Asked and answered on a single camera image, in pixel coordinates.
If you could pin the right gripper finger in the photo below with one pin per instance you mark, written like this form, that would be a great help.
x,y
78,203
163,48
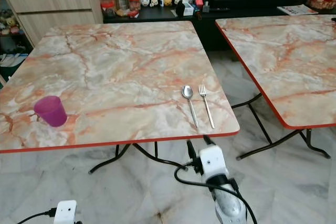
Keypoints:
x,y
191,150
208,140

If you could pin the steel spoon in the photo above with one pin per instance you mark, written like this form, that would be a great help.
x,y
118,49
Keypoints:
x,y
187,93

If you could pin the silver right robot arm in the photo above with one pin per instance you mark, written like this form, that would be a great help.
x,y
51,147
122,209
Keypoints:
x,y
230,205

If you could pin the steel fork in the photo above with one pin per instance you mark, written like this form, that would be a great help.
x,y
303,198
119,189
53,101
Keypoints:
x,y
202,91

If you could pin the black folding table legs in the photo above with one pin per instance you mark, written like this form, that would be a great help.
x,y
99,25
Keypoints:
x,y
262,127
126,153

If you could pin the black tv console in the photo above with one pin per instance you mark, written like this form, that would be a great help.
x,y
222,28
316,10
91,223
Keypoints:
x,y
205,27

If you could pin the small white box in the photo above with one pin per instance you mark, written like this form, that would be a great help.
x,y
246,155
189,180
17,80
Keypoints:
x,y
188,9

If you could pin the small red box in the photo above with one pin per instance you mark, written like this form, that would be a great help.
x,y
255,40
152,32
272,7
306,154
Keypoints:
x,y
199,2

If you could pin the purple plastic cup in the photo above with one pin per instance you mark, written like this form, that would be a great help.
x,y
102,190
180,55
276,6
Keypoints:
x,y
51,112

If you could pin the small red-lid snack jar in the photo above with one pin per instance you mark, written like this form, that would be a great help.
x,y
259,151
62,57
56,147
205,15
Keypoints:
x,y
134,3

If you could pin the printed magazine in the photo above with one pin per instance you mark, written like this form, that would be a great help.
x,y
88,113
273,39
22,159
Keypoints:
x,y
298,9

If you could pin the shelf with soft toys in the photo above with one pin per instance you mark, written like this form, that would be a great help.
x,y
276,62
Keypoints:
x,y
9,24

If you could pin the short red-lid jar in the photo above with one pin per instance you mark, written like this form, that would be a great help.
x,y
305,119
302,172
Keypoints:
x,y
108,9

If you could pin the light wood cabinet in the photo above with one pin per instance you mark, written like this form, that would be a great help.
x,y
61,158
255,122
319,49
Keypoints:
x,y
55,9

